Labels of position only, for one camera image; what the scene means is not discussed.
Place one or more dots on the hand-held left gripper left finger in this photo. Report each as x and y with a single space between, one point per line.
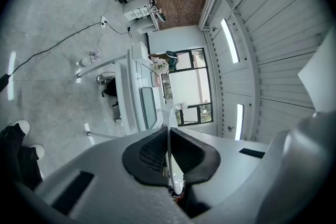
110 191

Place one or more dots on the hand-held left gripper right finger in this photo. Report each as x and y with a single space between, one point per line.
225 165

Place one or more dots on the white table leg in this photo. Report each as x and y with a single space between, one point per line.
102 135

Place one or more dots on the person's white shoe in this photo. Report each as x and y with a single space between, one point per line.
39 151
23 126

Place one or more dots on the black framed window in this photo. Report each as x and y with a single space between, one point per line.
189 86

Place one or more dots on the white kitchen counter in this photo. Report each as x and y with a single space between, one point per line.
128 97

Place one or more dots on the person's black trouser leg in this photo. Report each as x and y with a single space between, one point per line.
18 160

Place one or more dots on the black chair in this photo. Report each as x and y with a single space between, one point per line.
111 89

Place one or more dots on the pink flower bouquet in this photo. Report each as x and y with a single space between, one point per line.
160 65

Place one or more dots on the white desk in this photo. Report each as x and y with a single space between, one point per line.
102 63

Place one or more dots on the white vase with purple flowers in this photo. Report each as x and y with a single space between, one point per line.
92 55

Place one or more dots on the white box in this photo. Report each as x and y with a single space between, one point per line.
139 51

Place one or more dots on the white power strip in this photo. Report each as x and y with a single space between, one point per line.
103 20

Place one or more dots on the white drawer cabinet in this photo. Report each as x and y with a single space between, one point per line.
136 9

